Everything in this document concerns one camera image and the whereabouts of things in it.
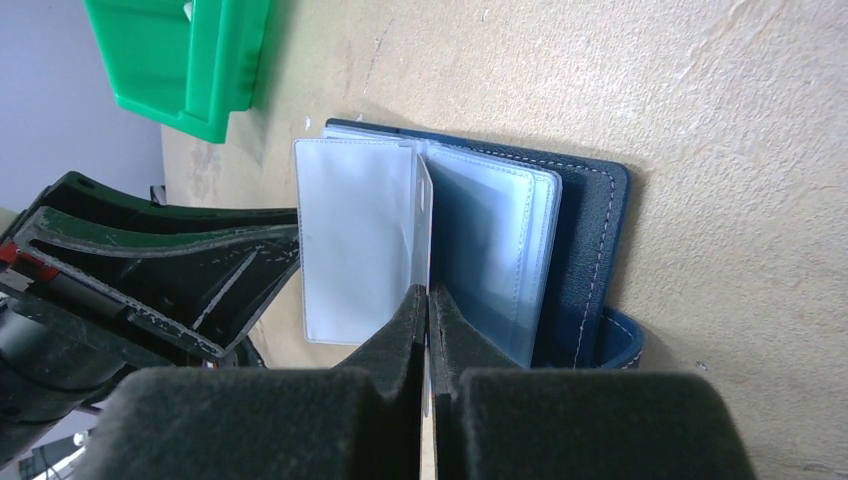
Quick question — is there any green plastic bin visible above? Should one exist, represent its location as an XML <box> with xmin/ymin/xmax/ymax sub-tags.
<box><xmin>85</xmin><ymin>0</ymin><xmax>271</xmax><ymax>144</ymax></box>

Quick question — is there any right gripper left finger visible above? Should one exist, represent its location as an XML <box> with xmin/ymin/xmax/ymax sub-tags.
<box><xmin>75</xmin><ymin>285</ymin><xmax>428</xmax><ymax>479</ymax></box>

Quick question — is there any blue leather card holder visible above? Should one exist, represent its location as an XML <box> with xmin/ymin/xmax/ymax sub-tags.
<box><xmin>292</xmin><ymin>119</ymin><xmax>644</xmax><ymax>369</ymax></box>

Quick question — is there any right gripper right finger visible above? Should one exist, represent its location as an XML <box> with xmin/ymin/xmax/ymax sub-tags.
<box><xmin>429</xmin><ymin>286</ymin><xmax>755</xmax><ymax>479</ymax></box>

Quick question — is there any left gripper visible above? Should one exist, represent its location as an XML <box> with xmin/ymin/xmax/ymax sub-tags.
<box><xmin>1</xmin><ymin>171</ymin><xmax>299</xmax><ymax>463</ymax></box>

